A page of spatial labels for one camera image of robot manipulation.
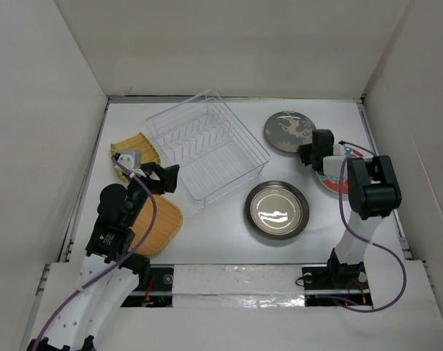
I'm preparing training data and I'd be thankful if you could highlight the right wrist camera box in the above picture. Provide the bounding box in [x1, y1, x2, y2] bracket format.
[322, 144, 347, 178]

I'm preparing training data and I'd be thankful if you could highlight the brown-rimmed cream plate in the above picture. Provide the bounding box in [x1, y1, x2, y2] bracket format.
[244, 181, 310, 241]

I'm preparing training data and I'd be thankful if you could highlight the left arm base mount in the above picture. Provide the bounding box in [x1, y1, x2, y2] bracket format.
[121, 265, 174, 308]

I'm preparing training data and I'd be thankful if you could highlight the orange bamboo tray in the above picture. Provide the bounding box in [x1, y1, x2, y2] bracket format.
[130, 195, 183, 257]

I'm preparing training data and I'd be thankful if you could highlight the grey reindeer plate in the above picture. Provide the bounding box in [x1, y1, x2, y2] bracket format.
[264, 110, 316, 153]

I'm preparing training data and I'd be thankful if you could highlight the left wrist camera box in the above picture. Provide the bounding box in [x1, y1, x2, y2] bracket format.
[115, 149, 143, 176]

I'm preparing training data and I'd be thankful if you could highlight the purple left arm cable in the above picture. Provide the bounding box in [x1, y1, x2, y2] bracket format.
[34, 155, 159, 347]

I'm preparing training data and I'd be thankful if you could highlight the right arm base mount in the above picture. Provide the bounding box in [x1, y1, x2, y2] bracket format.
[297, 265, 373, 307]

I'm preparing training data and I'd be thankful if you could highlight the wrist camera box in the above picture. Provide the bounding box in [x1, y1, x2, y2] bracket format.
[322, 144, 347, 178]
[115, 149, 143, 176]

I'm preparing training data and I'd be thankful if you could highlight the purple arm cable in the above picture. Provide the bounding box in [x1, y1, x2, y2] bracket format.
[34, 155, 159, 347]
[333, 140, 408, 312]

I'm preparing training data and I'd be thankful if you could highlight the teal and red floral plate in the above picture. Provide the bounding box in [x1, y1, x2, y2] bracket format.
[316, 146, 363, 196]

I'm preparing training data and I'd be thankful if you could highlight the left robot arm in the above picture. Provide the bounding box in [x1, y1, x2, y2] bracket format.
[28, 161, 180, 350]

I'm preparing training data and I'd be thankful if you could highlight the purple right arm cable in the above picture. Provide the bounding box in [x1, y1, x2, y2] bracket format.
[333, 140, 408, 312]

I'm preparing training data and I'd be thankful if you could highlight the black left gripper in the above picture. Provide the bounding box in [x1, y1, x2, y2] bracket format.
[125, 161, 178, 226]

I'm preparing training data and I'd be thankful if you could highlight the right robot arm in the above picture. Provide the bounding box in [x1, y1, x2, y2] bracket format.
[298, 129, 401, 290]

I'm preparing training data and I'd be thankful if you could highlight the green-rimmed bamboo tray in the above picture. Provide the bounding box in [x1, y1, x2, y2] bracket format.
[110, 132, 162, 185]

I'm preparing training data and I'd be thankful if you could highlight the white wire dish rack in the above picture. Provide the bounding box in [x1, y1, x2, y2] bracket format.
[145, 89, 270, 208]

